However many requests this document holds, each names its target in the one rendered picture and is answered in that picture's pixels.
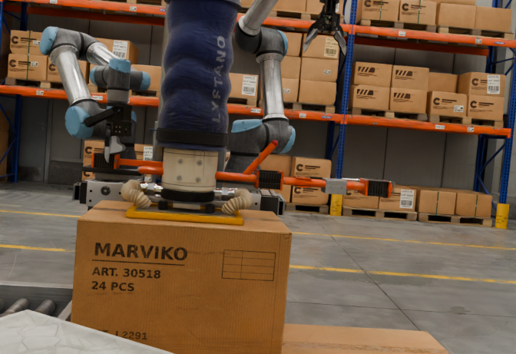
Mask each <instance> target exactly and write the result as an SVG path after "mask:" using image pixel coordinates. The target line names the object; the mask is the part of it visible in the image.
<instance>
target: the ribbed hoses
mask: <svg viewBox="0 0 516 354"><path fill-rule="evenodd" d="M121 196H122V197H123V198H124V199H125V200H127V201H128V202H131V203H133V202H134V203H136V205H137V206H138V207H139V208H141V209H146V208H148V207H149V206H150V205H151V203H152V202H151V200H149V198H148V197H147V196H155V197H156V196H157V195H156V194H155V195H147V194H145V195H144V192H143V190H142V191H141V184H140V182H139V180H129V181H128V182H127V183H125V184H124V185H123V187H122V188H121ZM232 198H233V199H230V200H221V199H219V200H220V201H226V202H227V203H225V204H224V205H223V207H221V209H222V211H223V212H224V213H225V214H226V215H227V214H228V215H232V214H233V213H234V212H236V210H241V209H242V210H244V209H247V208H248V207H249V206H250V205H251V203H252V202H253V198H252V195H251V194H250V192H249V191H248V190H247V189H246V188H243V187H242V188H239V189H237V190H236V191H235V193H234V197H233V195H232Z"/></svg>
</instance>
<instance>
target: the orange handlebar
mask: <svg viewBox="0 0 516 354"><path fill-rule="evenodd" d="M117 165H127V166H138V167H139V168H138V171H139V173H141V174H155V175H163V174H164V169H163V162H160V161H150V160H131V159H121V158H118V160H117ZM215 179H216V180H235V181H246V182H256V175H255V174H251V175H246V174H240V173H230V172H219V171H217V172H216V174H215ZM283 184H285V185H293V186H295V187H305V188H311V187H325V186H326V182H325V181H324V180H318V179H311V178H309V177H300V176H293V177H283ZM346 189H347V190H364V189H365V184H361V183H358V182H348V181H347V185H346Z"/></svg>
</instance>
